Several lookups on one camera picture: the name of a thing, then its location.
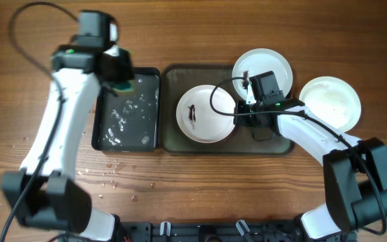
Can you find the white plate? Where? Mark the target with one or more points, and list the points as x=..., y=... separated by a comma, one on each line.
x=333, y=101
x=197, y=114

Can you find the brown serving tray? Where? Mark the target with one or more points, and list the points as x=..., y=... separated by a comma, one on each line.
x=179, y=78

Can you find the pale blue dirty plate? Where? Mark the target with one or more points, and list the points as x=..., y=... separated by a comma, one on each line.
x=262, y=60

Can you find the black water tray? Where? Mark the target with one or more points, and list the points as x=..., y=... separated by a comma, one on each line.
x=128, y=122

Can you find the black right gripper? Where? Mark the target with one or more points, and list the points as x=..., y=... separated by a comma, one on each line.
x=239, y=119

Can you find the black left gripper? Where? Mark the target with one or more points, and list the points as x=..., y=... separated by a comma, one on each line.
x=127, y=73

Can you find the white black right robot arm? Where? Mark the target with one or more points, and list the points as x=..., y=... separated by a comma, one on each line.
x=355, y=170

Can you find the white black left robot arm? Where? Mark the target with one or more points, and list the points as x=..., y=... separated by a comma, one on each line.
x=43, y=194

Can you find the green yellow sponge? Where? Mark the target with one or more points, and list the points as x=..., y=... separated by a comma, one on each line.
x=123, y=87

